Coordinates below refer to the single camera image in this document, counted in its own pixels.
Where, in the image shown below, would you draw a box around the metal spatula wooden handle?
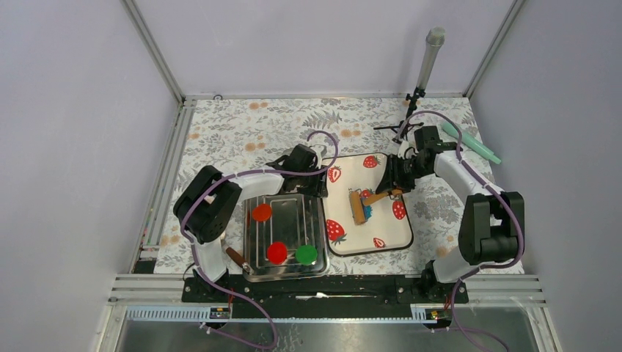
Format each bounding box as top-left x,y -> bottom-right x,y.
219,232 -> 253,274

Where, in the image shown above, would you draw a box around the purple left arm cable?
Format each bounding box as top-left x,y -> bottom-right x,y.
180,130 -> 340,351

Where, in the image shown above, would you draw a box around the green dough disc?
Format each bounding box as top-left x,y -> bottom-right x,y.
295,245 -> 318,265

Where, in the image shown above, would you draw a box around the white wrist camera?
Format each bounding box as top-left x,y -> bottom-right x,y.
397,140 -> 416,159
310,144 -> 326,168

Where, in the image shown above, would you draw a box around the mint green handheld tool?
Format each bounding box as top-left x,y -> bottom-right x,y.
442,122 -> 502,164

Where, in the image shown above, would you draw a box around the silver microphone on stand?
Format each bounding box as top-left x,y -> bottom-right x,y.
392,26 -> 446,144

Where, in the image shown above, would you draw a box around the floral table mat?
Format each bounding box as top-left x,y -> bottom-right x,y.
172,98 -> 463,274

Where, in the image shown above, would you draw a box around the orange dough disc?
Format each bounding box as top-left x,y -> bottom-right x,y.
251,203 -> 273,222

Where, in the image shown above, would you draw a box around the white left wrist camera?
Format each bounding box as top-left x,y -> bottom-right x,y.
310,144 -> 326,168

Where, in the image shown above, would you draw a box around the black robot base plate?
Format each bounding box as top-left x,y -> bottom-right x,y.
181,274 -> 469,319

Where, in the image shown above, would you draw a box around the white strawberry print tray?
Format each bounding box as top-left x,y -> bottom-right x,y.
323,153 -> 414,257

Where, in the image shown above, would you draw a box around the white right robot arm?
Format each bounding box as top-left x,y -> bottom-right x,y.
376,126 -> 524,302

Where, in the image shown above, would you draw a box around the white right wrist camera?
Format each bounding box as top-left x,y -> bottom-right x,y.
397,140 -> 416,159

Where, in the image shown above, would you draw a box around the stainless steel baking tray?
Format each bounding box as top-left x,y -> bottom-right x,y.
243,194 -> 329,282

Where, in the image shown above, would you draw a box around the red dough disc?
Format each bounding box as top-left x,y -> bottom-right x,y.
266,241 -> 288,265

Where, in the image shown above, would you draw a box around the blue dough piece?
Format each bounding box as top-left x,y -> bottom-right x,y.
363,205 -> 373,221

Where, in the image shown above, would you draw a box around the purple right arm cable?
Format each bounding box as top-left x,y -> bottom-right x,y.
395,110 -> 527,352

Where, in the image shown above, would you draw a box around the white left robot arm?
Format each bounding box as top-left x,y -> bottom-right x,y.
173,144 -> 336,301

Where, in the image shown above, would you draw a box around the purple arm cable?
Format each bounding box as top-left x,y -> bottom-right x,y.
180,130 -> 340,351
395,110 -> 527,352

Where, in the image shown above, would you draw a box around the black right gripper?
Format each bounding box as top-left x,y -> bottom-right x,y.
376,155 -> 431,198

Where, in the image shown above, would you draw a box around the wooden double-ended dough roller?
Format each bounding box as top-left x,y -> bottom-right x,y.
348,189 -> 403,225

